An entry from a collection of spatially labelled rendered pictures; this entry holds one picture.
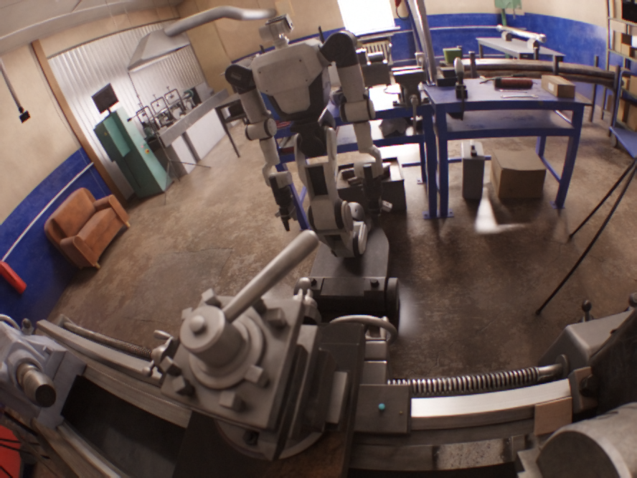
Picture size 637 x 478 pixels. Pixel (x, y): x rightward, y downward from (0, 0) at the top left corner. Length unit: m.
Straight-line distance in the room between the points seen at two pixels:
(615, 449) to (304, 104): 1.16
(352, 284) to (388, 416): 1.10
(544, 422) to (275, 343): 0.51
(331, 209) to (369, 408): 0.91
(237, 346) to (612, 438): 0.39
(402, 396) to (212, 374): 0.34
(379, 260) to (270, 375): 1.40
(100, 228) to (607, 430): 4.21
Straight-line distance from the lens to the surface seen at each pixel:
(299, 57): 1.06
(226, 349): 0.32
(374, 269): 1.62
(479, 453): 0.59
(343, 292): 1.54
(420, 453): 0.58
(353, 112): 1.12
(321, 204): 1.26
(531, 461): 0.43
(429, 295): 1.70
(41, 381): 0.80
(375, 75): 5.47
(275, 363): 0.33
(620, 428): 0.32
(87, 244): 4.00
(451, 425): 0.58
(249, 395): 0.33
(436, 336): 1.57
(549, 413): 0.62
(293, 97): 1.11
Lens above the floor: 1.41
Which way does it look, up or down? 41 degrees down
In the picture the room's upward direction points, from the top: 21 degrees counter-clockwise
